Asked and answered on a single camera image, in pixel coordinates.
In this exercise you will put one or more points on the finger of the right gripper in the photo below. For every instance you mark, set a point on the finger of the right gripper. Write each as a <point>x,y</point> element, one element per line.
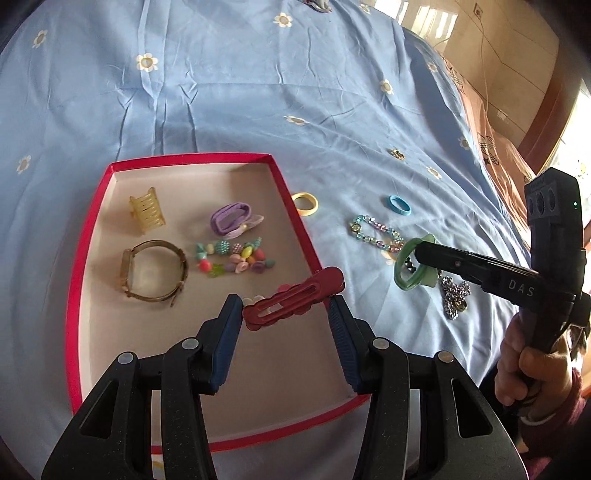
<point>470,266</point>

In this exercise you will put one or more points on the grey cartoon print pillow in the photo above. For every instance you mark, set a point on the grey cartoon print pillow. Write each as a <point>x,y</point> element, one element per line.
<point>322,6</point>

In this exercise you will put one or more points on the gold bangle watch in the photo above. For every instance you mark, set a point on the gold bangle watch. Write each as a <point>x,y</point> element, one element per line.
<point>154,271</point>

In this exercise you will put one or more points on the pink cartoon bedsheet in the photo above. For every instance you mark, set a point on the pink cartoon bedsheet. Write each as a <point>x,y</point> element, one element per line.
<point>506,167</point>

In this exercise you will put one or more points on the person's right hand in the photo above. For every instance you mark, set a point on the person's right hand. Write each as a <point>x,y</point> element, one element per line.
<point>542,382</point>

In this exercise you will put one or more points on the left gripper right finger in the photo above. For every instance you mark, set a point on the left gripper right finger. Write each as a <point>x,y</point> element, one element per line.
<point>352,338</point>

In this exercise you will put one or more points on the pink hair clip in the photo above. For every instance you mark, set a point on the pink hair clip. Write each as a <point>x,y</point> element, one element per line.
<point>296,300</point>

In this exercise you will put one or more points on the yellow hair claw clip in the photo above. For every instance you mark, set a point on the yellow hair claw clip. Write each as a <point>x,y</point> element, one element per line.
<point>146,211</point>

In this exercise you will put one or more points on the red shallow box tray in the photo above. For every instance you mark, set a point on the red shallow box tray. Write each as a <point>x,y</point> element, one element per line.
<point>283,379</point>

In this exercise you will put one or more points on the light blue floral quilt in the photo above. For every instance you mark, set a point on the light blue floral quilt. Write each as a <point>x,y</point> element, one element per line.
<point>354,109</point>

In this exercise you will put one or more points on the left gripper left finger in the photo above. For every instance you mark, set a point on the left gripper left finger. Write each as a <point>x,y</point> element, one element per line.
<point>217,338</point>

